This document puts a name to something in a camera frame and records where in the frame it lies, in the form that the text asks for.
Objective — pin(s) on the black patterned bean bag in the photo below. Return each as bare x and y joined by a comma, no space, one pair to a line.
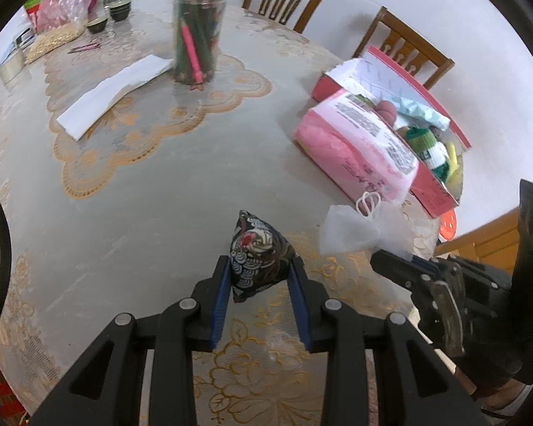
257,253

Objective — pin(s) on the pink cardboard box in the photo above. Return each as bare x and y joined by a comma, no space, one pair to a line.
439,199

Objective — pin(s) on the pink round puff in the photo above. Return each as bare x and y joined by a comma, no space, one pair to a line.
386,111

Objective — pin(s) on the wooden cabinet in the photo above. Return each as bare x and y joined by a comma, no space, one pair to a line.
484,239

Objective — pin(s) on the orange stool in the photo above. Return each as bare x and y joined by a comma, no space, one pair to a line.
447,226

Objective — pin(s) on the colourful snack packet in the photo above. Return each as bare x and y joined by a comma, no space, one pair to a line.
33,4

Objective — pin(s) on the clear bag of beans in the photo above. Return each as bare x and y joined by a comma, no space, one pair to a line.
53,40

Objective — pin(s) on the clear bag of pink sweets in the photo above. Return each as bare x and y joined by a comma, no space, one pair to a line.
62,6

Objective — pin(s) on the metal tin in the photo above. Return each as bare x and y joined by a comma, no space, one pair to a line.
11,66

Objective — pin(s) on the green white sock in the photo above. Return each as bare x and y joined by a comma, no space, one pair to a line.
433,155

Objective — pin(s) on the glass jar of pencils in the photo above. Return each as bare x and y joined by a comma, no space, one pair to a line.
195,44

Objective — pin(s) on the small pink pliers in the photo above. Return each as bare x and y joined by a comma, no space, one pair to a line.
86,46

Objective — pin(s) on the yellow cloth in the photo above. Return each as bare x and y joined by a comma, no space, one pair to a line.
456,173

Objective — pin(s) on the red patterned mat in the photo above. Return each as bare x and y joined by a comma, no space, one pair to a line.
0,386

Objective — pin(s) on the white face mask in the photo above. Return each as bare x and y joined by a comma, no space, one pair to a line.
351,230

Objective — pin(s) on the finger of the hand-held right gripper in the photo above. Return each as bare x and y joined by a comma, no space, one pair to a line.
395,266
426,264

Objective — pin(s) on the beige floral tablecloth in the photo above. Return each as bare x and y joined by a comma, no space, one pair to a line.
160,177

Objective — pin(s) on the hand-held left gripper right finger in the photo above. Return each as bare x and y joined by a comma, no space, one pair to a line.
300,306

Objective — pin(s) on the light blue cloth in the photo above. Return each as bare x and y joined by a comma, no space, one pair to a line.
422,113

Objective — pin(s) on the white folded paper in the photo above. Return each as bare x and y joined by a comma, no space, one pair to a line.
111,88

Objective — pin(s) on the pink tissue pack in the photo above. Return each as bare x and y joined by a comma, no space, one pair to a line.
351,151

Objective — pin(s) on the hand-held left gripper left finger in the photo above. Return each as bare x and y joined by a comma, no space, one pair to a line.
220,301

